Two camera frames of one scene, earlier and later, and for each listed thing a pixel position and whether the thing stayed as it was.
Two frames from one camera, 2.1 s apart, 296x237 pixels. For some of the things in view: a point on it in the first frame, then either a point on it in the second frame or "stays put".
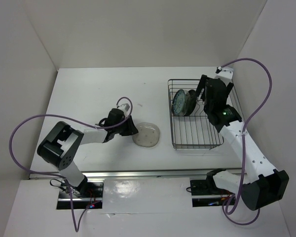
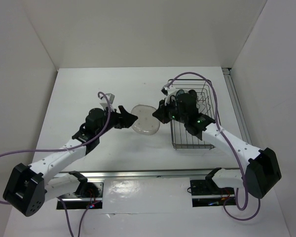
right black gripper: (202, 85) to (161, 111)
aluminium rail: (161, 174) stays put
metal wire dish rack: (195, 131) stays put
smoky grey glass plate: (148, 135) to (146, 123)
